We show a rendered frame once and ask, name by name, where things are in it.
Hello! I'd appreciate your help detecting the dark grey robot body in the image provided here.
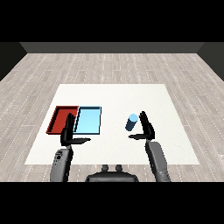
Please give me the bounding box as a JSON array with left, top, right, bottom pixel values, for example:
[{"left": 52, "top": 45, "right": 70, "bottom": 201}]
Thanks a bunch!
[{"left": 85, "top": 164, "right": 140, "bottom": 183}]

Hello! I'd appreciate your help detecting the small blue can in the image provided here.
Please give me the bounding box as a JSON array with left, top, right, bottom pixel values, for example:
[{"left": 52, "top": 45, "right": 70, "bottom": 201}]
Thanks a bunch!
[{"left": 124, "top": 113, "right": 139, "bottom": 132}]

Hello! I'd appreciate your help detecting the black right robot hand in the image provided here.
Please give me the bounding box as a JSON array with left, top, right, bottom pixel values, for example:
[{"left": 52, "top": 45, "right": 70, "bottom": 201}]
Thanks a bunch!
[{"left": 128, "top": 110, "right": 157, "bottom": 142}]

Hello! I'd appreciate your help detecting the light blue shallow open box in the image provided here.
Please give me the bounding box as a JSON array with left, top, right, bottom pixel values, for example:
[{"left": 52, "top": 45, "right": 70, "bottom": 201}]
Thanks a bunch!
[{"left": 73, "top": 106, "right": 102, "bottom": 136}]

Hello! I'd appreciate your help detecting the red shallow open box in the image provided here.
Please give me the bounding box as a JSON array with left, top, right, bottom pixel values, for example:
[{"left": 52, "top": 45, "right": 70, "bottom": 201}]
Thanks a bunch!
[{"left": 45, "top": 105, "right": 80, "bottom": 136}]

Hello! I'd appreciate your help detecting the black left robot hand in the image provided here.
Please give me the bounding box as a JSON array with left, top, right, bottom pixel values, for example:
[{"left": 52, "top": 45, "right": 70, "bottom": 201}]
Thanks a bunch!
[{"left": 59, "top": 112, "right": 92, "bottom": 147}]

